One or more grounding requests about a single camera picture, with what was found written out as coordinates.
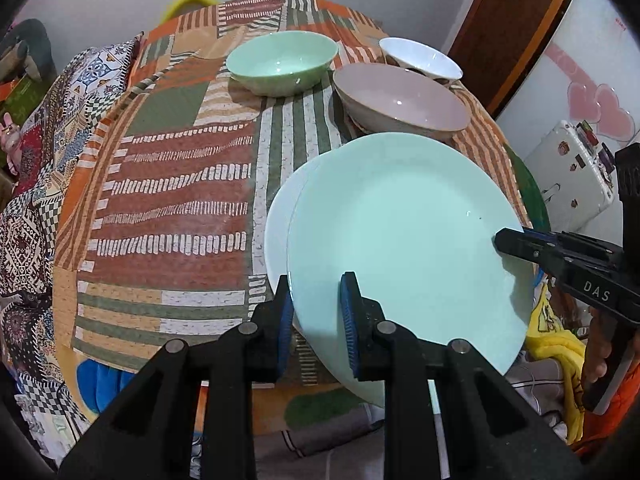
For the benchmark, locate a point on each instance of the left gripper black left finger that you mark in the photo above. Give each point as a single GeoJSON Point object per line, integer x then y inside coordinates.
{"type": "Point", "coordinates": [147, 430]}

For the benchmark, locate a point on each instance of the white bowl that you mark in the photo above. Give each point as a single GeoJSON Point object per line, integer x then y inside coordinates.
{"type": "Point", "coordinates": [426, 60]}

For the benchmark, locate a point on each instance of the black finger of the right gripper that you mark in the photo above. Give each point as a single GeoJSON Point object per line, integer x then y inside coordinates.
{"type": "Point", "coordinates": [530, 244]}

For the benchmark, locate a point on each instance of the grey plush toy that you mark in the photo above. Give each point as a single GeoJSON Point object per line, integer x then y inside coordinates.
{"type": "Point", "coordinates": [26, 49]}

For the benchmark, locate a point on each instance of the white plate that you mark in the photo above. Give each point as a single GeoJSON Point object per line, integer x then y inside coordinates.
{"type": "Point", "coordinates": [278, 220]}

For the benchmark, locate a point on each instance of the right hand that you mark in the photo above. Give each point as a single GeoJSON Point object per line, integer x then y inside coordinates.
{"type": "Point", "coordinates": [598, 348]}

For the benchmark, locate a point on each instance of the pink bowl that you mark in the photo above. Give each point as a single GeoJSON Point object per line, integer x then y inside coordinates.
{"type": "Point", "coordinates": [385, 98]}

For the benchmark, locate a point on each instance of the yellow cloth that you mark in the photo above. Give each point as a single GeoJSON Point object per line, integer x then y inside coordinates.
{"type": "Point", "coordinates": [547, 338]}

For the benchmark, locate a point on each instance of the mint green plate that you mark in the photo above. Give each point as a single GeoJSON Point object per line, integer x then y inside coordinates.
{"type": "Point", "coordinates": [414, 220]}

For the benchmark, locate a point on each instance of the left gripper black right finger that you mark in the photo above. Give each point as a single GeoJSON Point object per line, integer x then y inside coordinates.
{"type": "Point", "coordinates": [446, 402]}

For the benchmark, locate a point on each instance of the mint green bowl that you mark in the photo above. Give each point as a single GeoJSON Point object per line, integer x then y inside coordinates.
{"type": "Point", "coordinates": [282, 64]}

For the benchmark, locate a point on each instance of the patterned quilt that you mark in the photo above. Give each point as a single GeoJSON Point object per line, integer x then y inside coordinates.
{"type": "Point", "coordinates": [52, 141]}

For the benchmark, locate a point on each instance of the white stickered suitcase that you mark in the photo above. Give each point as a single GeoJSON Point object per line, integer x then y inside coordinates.
{"type": "Point", "coordinates": [575, 186]}

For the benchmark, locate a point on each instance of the blue cloth under table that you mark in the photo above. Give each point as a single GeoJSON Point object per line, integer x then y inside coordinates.
{"type": "Point", "coordinates": [99, 384]}

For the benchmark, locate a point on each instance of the brown wooden door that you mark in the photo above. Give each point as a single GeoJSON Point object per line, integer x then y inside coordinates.
{"type": "Point", "coordinates": [499, 42]}

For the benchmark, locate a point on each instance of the pink heart stickers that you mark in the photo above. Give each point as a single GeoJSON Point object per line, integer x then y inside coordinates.
{"type": "Point", "coordinates": [597, 104]}

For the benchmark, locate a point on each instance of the patchwork striped tablecloth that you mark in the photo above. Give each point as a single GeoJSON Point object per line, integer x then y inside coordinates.
{"type": "Point", "coordinates": [162, 230]}

